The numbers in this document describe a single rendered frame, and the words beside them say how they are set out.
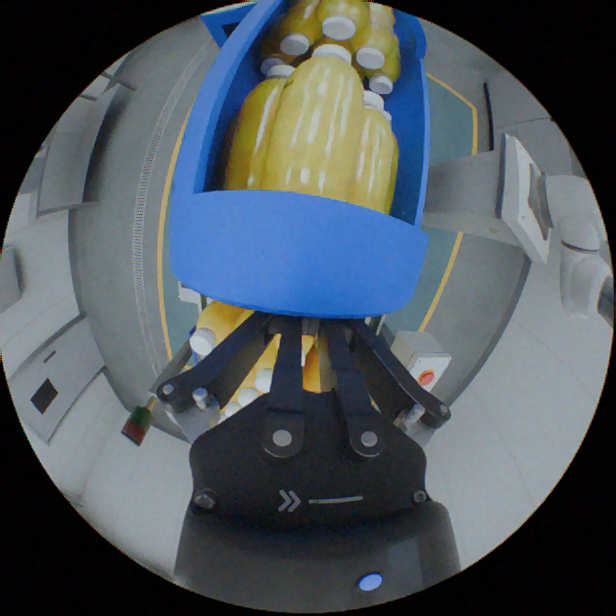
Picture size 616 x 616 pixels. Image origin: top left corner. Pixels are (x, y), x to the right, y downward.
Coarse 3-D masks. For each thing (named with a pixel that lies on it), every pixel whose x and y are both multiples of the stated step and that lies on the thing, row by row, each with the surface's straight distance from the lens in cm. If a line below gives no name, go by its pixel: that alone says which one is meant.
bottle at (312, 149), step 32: (320, 64) 19; (288, 96) 17; (320, 96) 16; (352, 96) 17; (288, 128) 15; (320, 128) 14; (352, 128) 16; (288, 160) 13; (320, 160) 13; (352, 160) 15; (320, 192) 13
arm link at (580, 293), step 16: (576, 256) 69; (592, 256) 70; (560, 272) 76; (576, 272) 68; (592, 272) 67; (608, 272) 70; (560, 288) 76; (576, 288) 69; (592, 288) 66; (608, 288) 66; (576, 304) 71; (592, 304) 67; (608, 304) 65; (608, 320) 67
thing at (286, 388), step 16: (288, 320) 12; (288, 336) 10; (288, 352) 9; (288, 368) 8; (272, 384) 7; (288, 384) 7; (272, 400) 7; (288, 400) 7; (272, 416) 6; (288, 416) 6; (272, 432) 6; (288, 432) 6; (272, 448) 5; (288, 448) 6
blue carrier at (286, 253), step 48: (288, 0) 71; (240, 48) 19; (240, 96) 37; (384, 96) 44; (192, 144) 14; (192, 192) 12; (240, 192) 10; (288, 192) 9; (192, 240) 12; (240, 240) 9; (288, 240) 9; (336, 240) 9; (384, 240) 10; (192, 288) 13; (240, 288) 10; (288, 288) 9; (336, 288) 10; (384, 288) 12
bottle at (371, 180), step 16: (368, 112) 23; (368, 128) 21; (384, 128) 22; (368, 144) 20; (384, 144) 21; (368, 160) 19; (384, 160) 21; (368, 176) 19; (384, 176) 20; (352, 192) 18; (368, 192) 19; (384, 192) 20; (384, 208) 21
